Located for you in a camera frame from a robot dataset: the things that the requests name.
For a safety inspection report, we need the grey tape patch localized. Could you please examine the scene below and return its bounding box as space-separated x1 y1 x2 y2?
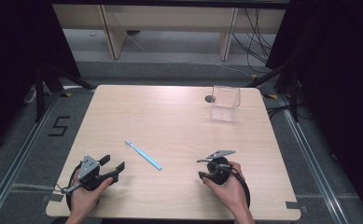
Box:
41 193 65 203
285 201 310 215

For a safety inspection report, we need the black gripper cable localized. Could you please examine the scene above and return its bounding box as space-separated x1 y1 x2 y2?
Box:
55 161 84 213
223 162 252 210

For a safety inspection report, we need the clear plastic container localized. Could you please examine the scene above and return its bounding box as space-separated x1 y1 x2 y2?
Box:
209 85 242 123

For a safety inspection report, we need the person's left hand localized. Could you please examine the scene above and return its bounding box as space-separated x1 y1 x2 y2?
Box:
70 170 114 218

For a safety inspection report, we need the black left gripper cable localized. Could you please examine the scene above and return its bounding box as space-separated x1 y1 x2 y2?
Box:
55 161 84 213

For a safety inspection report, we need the light blue toothbrush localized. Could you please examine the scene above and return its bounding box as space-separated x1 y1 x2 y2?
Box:
124 138 163 172

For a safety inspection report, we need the metal floor rail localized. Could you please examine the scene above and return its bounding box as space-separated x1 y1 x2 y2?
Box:
0 91 62 224
276 92 351 224

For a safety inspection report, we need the black floor cable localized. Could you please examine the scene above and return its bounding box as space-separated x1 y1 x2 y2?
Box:
265 104 314 120

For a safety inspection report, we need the light wooden shelf unit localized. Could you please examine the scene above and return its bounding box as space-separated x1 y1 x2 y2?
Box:
51 3 286 62

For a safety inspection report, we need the black curtain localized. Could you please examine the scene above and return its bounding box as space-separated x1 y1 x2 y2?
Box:
0 0 82 157
264 0 363 223

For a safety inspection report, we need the person's right hand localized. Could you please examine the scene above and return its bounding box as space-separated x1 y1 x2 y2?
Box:
202 161 249 213

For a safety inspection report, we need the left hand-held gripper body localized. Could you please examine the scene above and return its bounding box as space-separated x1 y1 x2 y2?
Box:
76 154 112 191

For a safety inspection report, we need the black metal stand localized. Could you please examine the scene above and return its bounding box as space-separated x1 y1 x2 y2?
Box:
34 63 97 123
246 60 300 123

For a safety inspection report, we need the black tape floor mark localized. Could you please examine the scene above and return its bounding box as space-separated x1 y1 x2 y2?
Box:
48 116 71 137

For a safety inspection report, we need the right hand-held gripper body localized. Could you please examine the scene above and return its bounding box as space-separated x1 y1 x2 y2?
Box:
205 149 235 187

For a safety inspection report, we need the bundle of black cables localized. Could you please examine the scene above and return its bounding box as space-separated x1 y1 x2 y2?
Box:
230 7 277 75

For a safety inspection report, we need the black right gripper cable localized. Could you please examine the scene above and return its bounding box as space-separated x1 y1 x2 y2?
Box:
223 162 252 210

